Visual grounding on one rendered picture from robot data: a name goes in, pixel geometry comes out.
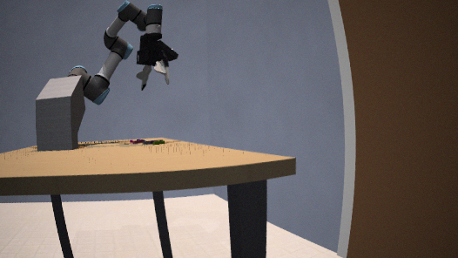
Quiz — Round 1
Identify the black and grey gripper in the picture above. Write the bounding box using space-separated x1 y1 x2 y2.
136 33 169 91

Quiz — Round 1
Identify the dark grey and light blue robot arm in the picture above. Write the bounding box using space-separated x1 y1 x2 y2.
67 1 178 105

